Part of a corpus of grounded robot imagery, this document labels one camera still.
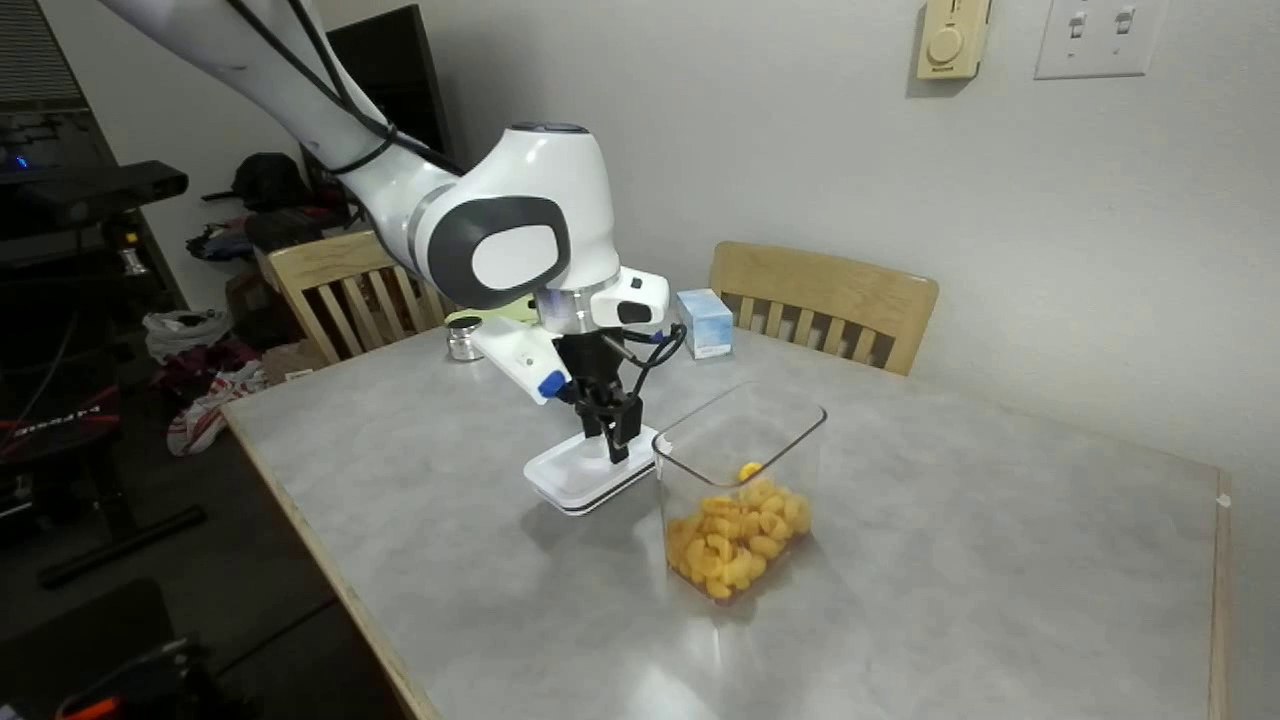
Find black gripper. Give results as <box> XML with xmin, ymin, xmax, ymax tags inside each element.
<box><xmin>552</xmin><ymin>330</ymin><xmax>648</xmax><ymax>470</ymax></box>

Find white lidded container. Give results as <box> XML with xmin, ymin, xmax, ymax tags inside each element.
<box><xmin>520</xmin><ymin>425</ymin><xmax>662</xmax><ymax>519</ymax></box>

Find light blue tea box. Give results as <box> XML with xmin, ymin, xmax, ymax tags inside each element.
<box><xmin>673</xmin><ymin>284</ymin><xmax>738</xmax><ymax>363</ymax></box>

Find clear plastic storage container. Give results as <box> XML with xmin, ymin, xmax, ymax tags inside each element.
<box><xmin>648</xmin><ymin>384</ymin><xmax>830</xmax><ymax>612</ymax></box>

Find round silver metal tin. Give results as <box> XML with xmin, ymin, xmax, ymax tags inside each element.
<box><xmin>438</xmin><ymin>317</ymin><xmax>491</xmax><ymax>367</ymax></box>

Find light wooden slat-back chair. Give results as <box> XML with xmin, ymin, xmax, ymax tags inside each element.
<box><xmin>259</xmin><ymin>228</ymin><xmax>450</xmax><ymax>367</ymax></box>
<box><xmin>703</xmin><ymin>235</ymin><xmax>942</xmax><ymax>380</ymax></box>

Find white red shoes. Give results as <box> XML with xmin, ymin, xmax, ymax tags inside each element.
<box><xmin>162</xmin><ymin>358</ymin><xmax>270</xmax><ymax>459</ymax></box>

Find black round bag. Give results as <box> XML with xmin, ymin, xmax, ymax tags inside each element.
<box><xmin>231</xmin><ymin>148</ymin><xmax>313</xmax><ymax>218</ymax></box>

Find black keyboard stand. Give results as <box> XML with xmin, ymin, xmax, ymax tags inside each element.
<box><xmin>0</xmin><ymin>396</ymin><xmax>212</xmax><ymax>591</ymax></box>

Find black object with orange part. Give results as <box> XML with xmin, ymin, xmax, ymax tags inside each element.
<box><xmin>0</xmin><ymin>573</ymin><xmax>231</xmax><ymax>720</ymax></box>

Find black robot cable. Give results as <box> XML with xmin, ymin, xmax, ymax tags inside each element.
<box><xmin>621</xmin><ymin>321</ymin><xmax>693</xmax><ymax>403</ymax></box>

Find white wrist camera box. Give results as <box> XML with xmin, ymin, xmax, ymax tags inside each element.
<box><xmin>470</xmin><ymin>317</ymin><xmax>581</xmax><ymax>407</ymax></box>

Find beige wall thermostat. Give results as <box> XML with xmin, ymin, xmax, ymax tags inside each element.
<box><xmin>913</xmin><ymin>0</ymin><xmax>994</xmax><ymax>87</ymax></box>

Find white light switch plate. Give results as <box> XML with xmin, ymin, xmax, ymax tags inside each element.
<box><xmin>1032</xmin><ymin>0</ymin><xmax>1167</xmax><ymax>80</ymax></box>

